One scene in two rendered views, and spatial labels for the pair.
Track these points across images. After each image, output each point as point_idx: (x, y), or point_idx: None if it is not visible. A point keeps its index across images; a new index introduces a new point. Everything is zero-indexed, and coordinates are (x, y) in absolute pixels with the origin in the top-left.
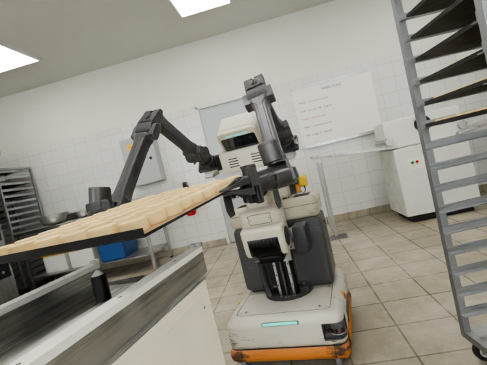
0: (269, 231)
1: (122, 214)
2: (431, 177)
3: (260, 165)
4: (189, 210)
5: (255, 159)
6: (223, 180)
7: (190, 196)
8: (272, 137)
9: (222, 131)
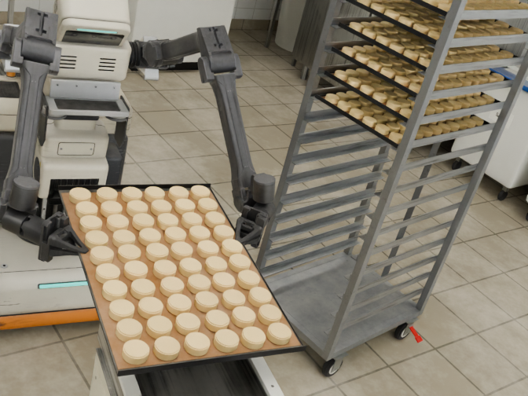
0: (91, 170)
1: (203, 291)
2: (295, 147)
3: (107, 77)
4: (276, 298)
5: (104, 67)
6: (210, 208)
7: (254, 272)
8: (245, 148)
9: (76, 17)
